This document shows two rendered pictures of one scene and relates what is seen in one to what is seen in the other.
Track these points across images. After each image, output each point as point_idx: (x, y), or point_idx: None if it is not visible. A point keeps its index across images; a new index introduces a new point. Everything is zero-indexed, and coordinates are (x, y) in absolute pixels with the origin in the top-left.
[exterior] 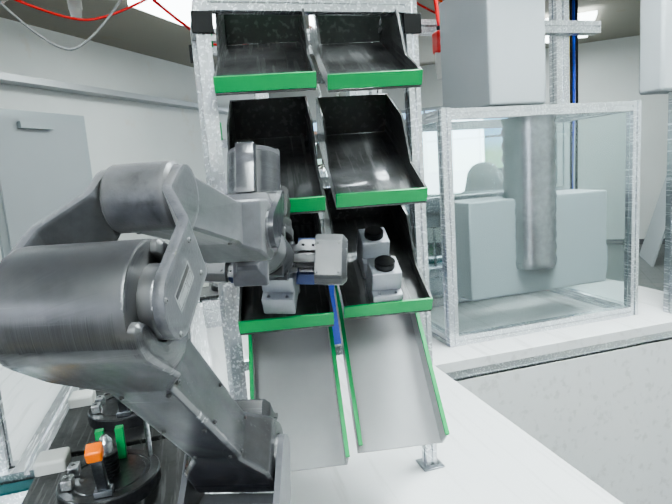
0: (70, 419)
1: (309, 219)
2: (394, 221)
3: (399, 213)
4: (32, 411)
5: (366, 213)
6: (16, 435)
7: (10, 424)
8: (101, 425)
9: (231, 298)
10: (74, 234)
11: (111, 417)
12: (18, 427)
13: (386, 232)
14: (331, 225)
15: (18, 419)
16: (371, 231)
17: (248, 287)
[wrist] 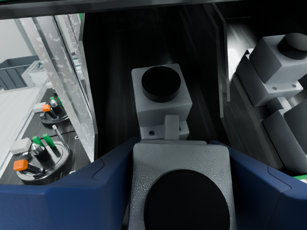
0: (10, 167)
1: (175, 18)
2: (266, 22)
3: (293, 11)
4: (14, 130)
5: (231, 11)
6: (2, 149)
7: (2, 140)
8: (24, 181)
9: (90, 137)
10: None
11: (30, 176)
12: (5, 143)
13: (255, 35)
14: (224, 30)
15: (6, 136)
16: (297, 43)
17: (110, 127)
